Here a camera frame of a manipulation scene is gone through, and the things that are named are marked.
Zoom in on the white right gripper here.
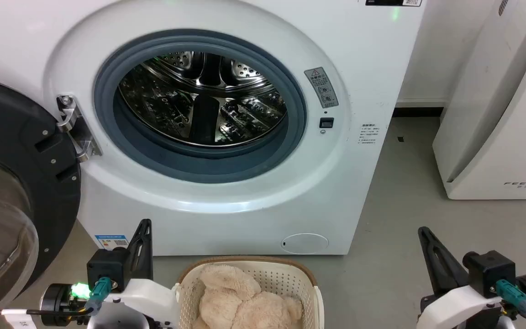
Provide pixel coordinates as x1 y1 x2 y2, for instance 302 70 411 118
417 226 504 329

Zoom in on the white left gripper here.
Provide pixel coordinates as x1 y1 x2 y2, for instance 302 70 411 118
106 219 181 329

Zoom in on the grey warning sticker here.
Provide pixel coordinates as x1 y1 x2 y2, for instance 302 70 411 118
304 67 340 109

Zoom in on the teal cable connector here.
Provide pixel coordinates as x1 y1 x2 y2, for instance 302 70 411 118
84 276 111 314
495 279 526 319

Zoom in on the grey rubber door gasket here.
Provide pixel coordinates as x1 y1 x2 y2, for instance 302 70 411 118
93 34 308 185

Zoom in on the oval drain filter cover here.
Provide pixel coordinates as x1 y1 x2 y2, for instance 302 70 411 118
280 233 330 255

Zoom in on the teal right cable connector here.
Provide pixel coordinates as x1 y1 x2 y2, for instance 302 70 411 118
495 279 526 319

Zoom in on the cream plastic laundry basket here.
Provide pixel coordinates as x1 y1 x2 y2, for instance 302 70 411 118
172 256 326 329

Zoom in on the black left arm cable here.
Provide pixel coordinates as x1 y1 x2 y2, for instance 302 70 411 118
0 307 95 329

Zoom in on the white air purifier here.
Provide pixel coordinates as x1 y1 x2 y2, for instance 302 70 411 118
431 0 526 201

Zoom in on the black round washer door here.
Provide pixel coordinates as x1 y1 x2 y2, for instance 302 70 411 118
0 75 82 317

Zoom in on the teal left cable connector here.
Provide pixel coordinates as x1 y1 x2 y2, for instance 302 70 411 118
84 276 111 314

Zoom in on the blue energy label sticker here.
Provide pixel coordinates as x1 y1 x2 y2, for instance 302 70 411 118
95 234 130 251

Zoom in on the metal washing machine door hinge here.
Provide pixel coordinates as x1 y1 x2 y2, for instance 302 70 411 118
56 95 103 163

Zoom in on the white front-load washing machine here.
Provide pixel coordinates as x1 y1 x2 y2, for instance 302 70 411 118
0 0 428 256

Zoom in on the black baseboard strip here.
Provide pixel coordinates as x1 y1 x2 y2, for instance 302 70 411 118
394 107 445 118

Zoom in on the stainless steel washing machine drum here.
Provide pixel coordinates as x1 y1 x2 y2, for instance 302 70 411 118
117 51 288 148

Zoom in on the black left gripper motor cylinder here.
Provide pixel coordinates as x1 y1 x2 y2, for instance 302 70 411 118
40 283 81 327

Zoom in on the beige plush toy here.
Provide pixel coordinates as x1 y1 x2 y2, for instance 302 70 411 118
192 264 304 329

